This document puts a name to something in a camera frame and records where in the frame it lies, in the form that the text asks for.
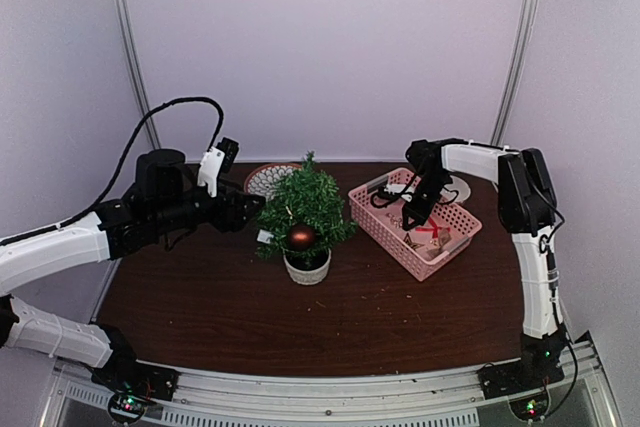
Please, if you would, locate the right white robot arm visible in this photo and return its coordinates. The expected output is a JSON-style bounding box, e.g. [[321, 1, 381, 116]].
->
[[402, 138, 568, 389]]

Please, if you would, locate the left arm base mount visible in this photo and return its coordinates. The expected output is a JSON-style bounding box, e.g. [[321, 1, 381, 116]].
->
[[88, 325, 179, 426]]

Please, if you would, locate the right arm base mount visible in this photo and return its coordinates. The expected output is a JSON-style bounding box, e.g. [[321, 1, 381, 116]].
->
[[477, 340, 565, 423]]

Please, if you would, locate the red ribbon bow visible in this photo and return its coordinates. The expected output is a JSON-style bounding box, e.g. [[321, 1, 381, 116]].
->
[[414, 218, 450, 239]]

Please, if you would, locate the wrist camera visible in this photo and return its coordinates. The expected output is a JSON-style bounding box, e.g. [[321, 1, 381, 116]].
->
[[369, 180, 415, 209], [197, 137, 239, 198]]

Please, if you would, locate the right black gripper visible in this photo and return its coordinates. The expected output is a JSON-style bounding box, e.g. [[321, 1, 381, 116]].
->
[[404, 171, 452, 230]]

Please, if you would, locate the pink plastic basket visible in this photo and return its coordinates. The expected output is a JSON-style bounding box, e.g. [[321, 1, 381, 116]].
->
[[348, 167, 482, 281]]

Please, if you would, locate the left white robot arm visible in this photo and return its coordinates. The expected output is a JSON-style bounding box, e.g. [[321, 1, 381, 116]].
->
[[1, 148, 265, 391]]

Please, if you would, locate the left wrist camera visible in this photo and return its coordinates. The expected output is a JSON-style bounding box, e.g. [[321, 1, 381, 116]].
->
[[197, 137, 239, 198]]

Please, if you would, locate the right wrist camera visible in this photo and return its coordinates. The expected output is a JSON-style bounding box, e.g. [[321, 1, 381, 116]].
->
[[369, 180, 415, 209]]

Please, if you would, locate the flower pattern plate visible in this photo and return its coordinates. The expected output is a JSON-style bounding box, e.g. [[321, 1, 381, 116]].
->
[[244, 163, 302, 200]]

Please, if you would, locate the white battery box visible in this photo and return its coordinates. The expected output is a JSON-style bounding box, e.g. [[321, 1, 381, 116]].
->
[[257, 229, 273, 244]]

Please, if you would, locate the red bauble ornament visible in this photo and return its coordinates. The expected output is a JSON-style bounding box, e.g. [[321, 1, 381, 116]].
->
[[287, 223, 316, 252]]

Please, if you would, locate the gold star ornament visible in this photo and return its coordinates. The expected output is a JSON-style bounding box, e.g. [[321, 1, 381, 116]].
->
[[403, 233, 423, 250]]

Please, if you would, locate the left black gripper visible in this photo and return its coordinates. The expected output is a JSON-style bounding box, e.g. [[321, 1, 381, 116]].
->
[[151, 177, 265, 234]]

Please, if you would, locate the small green christmas tree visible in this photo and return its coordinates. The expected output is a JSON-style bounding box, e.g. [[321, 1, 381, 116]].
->
[[256, 151, 358, 286]]

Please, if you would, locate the white ceramic bowl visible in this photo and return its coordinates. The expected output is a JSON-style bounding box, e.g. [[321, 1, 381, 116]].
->
[[441, 176, 471, 204]]

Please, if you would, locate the right aluminium frame post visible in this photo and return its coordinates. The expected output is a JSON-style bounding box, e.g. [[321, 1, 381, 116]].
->
[[490, 0, 539, 146]]

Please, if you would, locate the front aluminium rail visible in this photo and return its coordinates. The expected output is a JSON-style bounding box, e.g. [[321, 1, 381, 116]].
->
[[135, 341, 622, 426]]

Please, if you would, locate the left black cable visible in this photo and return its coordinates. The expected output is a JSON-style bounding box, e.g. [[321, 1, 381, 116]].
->
[[0, 95, 225, 248]]

